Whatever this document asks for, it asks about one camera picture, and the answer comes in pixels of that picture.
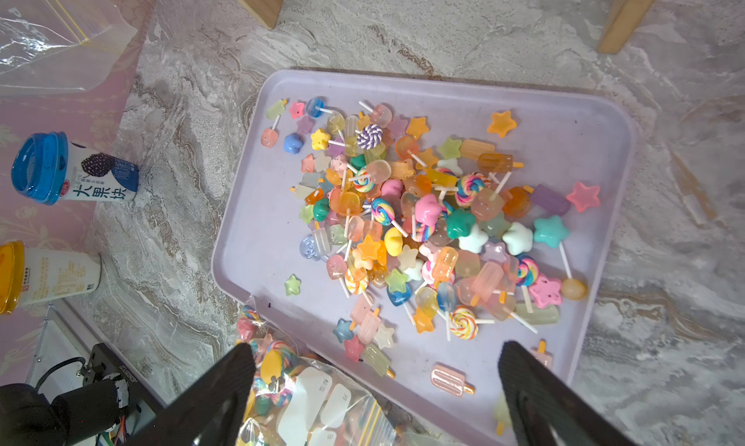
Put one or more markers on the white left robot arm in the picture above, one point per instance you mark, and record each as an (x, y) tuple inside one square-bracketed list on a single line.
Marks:
[(112, 399)]

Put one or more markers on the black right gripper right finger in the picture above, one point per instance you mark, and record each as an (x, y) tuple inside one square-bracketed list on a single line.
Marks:
[(543, 409)]

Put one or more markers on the wooden shelf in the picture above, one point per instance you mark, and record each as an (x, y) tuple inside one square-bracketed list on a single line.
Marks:
[(623, 19)]

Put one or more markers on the pile of colourful candies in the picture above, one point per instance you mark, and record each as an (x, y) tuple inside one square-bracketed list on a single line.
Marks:
[(439, 234)]

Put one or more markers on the blue lid cup on table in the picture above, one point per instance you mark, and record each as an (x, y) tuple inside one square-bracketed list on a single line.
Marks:
[(49, 168)]

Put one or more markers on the lavender plastic tray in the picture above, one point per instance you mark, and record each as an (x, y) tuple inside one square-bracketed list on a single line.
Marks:
[(560, 138)]

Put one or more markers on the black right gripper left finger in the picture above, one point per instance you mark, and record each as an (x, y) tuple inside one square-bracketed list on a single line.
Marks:
[(211, 411)]

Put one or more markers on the orange lid cup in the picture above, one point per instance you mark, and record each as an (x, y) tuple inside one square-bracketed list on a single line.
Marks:
[(33, 276)]

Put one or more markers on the ziploc candy bag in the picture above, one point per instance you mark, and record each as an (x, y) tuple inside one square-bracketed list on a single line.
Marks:
[(53, 47), (297, 400)]

